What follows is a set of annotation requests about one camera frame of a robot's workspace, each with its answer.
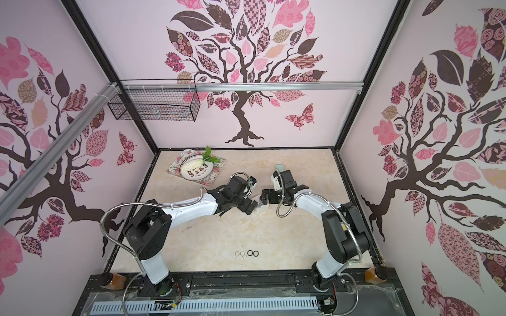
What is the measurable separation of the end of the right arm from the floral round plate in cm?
39

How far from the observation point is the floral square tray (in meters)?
1.08

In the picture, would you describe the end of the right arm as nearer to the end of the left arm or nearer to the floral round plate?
the end of the left arm

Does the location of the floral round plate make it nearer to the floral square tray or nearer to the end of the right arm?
the floral square tray

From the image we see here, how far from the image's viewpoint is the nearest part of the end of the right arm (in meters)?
0.68

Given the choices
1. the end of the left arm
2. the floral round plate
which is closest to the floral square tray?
the floral round plate

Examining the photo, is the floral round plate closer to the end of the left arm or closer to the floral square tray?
the floral square tray

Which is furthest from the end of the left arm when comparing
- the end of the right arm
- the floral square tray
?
the floral square tray

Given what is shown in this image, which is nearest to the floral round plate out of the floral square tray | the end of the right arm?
the floral square tray

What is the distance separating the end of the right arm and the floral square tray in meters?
0.36

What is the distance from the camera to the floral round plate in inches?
42.7
